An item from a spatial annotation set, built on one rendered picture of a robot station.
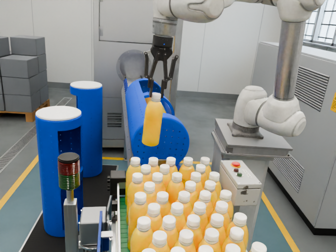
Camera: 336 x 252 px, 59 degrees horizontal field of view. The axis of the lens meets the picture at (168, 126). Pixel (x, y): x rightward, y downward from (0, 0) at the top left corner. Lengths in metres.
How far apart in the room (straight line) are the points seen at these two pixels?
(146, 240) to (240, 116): 1.01
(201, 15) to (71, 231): 0.80
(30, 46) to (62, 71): 1.77
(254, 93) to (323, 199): 1.40
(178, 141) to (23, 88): 3.67
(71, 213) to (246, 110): 1.07
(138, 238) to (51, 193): 1.32
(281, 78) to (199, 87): 5.19
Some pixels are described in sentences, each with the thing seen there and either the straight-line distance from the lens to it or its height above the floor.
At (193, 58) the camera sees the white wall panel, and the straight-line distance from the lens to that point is 6.51.
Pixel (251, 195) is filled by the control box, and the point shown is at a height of 1.05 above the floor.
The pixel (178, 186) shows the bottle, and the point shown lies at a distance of 1.15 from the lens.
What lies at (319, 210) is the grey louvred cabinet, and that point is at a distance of 2.87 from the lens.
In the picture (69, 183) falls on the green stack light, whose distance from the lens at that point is 0.96.
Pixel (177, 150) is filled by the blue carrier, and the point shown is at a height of 1.06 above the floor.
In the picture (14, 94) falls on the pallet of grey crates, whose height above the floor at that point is 0.41.
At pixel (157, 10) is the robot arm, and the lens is 1.11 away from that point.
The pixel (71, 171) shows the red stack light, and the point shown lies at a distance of 0.94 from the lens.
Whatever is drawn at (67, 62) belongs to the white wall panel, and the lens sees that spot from 6.71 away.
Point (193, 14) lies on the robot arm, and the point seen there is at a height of 1.69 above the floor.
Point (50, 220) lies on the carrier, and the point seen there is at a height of 0.28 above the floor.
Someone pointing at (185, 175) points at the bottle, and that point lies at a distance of 1.27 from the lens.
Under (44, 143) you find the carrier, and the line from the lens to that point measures 2.02.
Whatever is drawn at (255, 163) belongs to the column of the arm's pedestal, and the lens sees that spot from 1.77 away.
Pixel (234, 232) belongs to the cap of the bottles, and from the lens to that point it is 0.92.
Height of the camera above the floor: 1.68
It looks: 20 degrees down
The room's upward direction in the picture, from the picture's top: 5 degrees clockwise
